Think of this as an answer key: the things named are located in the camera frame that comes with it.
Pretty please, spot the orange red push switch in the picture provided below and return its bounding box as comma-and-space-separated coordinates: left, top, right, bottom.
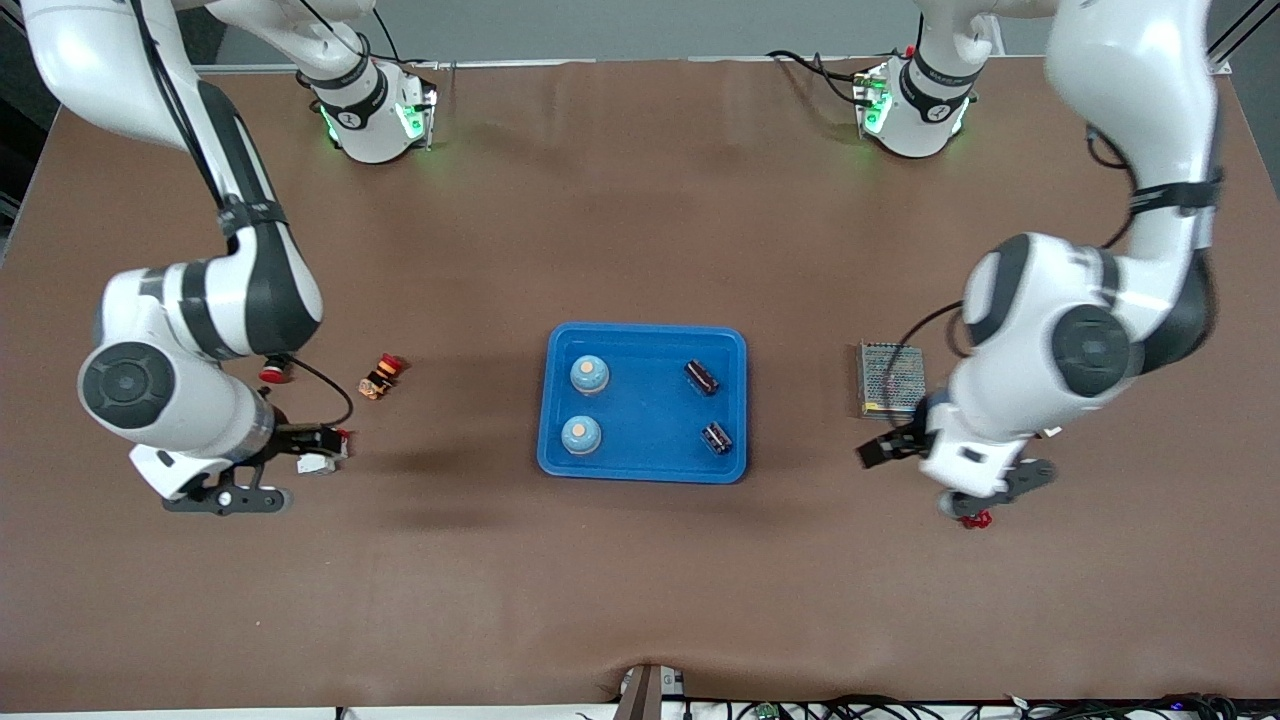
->
357, 353, 406, 401

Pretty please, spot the aluminium frame profile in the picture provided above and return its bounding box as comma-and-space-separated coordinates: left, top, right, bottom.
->
1205, 0, 1280, 76

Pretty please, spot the brown table mat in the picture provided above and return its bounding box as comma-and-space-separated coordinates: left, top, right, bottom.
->
0, 55, 1280, 713

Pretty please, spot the white circuit breaker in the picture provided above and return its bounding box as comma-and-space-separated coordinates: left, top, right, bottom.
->
296, 430, 350, 477

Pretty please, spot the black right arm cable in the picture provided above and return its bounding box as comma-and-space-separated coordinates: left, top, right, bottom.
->
130, 0, 355, 431

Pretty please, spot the black base power cable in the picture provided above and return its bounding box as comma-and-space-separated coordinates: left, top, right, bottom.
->
372, 8, 443, 69
766, 48, 873, 107

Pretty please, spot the metal mesh power supply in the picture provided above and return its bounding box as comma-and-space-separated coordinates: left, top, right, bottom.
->
856, 340, 930, 423

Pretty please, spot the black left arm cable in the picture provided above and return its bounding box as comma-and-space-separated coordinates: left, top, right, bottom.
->
895, 120, 1141, 426

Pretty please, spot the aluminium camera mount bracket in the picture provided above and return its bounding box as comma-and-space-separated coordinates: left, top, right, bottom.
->
612, 662, 688, 720

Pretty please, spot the blue plastic tray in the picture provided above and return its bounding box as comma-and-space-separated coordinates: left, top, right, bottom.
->
536, 321, 750, 487

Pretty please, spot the tangled black cable bundle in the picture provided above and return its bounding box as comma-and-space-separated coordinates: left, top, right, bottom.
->
688, 692, 1280, 720

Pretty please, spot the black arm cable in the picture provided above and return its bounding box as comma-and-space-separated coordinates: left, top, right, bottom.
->
895, 120, 1141, 426
130, 0, 355, 431

